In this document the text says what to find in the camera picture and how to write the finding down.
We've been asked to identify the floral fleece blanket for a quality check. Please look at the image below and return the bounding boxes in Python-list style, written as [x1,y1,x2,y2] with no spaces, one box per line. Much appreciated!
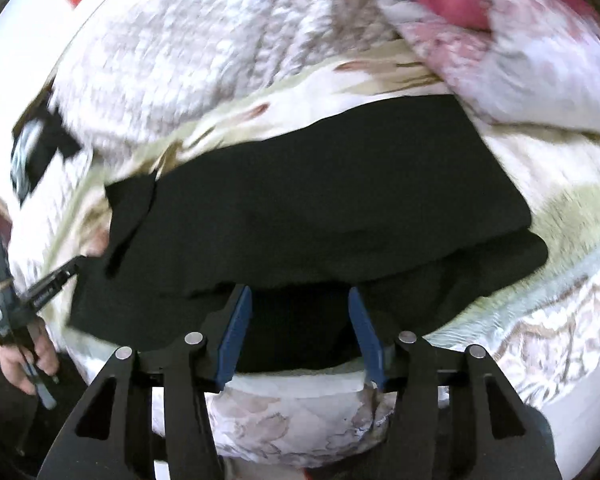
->
[38,40,600,468]

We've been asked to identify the quilted grey white bedspread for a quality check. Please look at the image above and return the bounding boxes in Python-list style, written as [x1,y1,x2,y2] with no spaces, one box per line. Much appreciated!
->
[46,0,396,160]

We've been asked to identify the black pants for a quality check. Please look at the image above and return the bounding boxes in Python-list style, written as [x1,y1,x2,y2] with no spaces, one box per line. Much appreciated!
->
[69,96,548,373]

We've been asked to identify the pink floral folded comforter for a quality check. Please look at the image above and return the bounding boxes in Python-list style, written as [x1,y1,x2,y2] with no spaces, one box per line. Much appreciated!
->
[377,0,600,133]

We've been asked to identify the dark clothes pile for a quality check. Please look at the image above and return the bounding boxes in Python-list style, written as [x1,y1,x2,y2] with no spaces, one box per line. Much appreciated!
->
[10,80,82,205]

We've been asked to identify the person's left hand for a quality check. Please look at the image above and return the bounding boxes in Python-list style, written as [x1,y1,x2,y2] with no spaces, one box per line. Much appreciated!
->
[0,318,59,396]

